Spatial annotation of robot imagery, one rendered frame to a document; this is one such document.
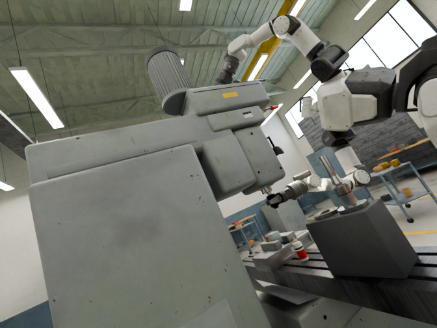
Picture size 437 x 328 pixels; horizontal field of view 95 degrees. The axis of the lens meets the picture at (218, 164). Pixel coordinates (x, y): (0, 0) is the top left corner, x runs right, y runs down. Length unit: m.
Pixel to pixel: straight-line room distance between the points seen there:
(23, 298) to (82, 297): 7.34
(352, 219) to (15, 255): 7.98
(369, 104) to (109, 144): 1.13
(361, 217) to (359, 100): 0.61
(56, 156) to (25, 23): 5.29
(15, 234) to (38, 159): 7.34
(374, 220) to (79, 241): 0.81
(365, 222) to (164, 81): 1.01
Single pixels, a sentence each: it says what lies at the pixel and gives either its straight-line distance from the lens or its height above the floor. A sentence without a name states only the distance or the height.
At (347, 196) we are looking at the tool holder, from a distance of 0.76.
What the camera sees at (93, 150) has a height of 1.68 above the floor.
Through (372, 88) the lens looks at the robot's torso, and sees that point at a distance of 1.16.
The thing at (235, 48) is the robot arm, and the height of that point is 2.04.
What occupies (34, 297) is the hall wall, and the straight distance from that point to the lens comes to 7.93.
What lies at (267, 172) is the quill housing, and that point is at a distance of 1.00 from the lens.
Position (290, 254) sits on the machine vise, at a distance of 1.20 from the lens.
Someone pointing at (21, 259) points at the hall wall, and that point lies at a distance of 8.07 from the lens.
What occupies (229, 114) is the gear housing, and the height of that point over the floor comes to 1.70.
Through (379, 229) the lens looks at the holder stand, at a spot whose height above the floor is 1.06.
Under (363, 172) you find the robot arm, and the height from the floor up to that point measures 1.17.
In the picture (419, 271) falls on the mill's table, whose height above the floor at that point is 0.93.
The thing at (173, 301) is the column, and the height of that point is 1.11.
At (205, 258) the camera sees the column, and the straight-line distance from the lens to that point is 0.68.
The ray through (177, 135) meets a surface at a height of 1.66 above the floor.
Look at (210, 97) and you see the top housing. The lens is 1.05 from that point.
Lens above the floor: 1.26
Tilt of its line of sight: 14 degrees up
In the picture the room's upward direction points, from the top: 25 degrees counter-clockwise
